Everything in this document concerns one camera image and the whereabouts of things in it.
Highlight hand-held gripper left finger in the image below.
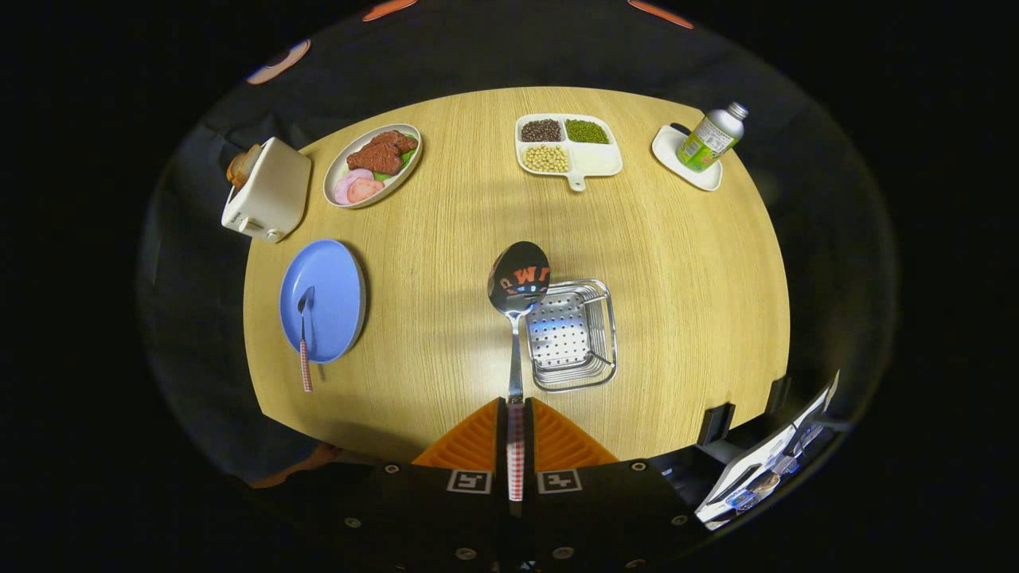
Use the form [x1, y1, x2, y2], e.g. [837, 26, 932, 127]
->
[318, 396, 510, 573]

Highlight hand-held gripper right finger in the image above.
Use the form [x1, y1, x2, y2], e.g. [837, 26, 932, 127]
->
[524, 396, 703, 573]

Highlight fork with red checked handle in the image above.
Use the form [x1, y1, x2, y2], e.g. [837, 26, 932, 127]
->
[298, 286, 314, 393]

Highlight spoon with red checked handle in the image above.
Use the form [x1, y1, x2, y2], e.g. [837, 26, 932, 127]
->
[487, 241, 552, 504]

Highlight black table clamp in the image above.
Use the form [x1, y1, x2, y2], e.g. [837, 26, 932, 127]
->
[697, 403, 736, 446]
[765, 374, 794, 415]

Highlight blue round plate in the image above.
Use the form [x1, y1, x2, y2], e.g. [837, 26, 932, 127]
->
[279, 239, 368, 364]

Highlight pale pink ham slice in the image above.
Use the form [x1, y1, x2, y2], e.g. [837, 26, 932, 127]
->
[334, 169, 375, 205]

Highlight white divided tray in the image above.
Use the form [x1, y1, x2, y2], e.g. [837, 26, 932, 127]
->
[515, 113, 623, 193]

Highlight green lettuce leaf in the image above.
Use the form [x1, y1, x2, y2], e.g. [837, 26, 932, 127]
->
[374, 150, 417, 182]

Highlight yellow soybeans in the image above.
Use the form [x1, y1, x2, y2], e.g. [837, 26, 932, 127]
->
[524, 145, 571, 173]

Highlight white oval food plate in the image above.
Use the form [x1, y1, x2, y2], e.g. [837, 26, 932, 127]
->
[323, 123, 423, 209]

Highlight brown meat patty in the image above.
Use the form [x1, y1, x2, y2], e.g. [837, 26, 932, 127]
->
[346, 143, 404, 175]
[370, 130, 419, 155]

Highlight white toaster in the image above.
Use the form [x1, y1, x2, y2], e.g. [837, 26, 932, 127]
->
[221, 137, 312, 244]

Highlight small white dish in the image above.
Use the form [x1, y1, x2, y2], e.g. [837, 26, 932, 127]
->
[651, 124, 724, 192]

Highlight green label metal bottle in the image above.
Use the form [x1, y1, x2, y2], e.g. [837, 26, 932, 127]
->
[677, 102, 749, 173]

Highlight white flat object with cables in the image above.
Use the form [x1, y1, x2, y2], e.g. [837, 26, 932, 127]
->
[695, 370, 841, 530]

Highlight metal wire cutlery basket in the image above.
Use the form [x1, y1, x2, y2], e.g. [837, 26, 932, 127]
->
[524, 279, 619, 393]

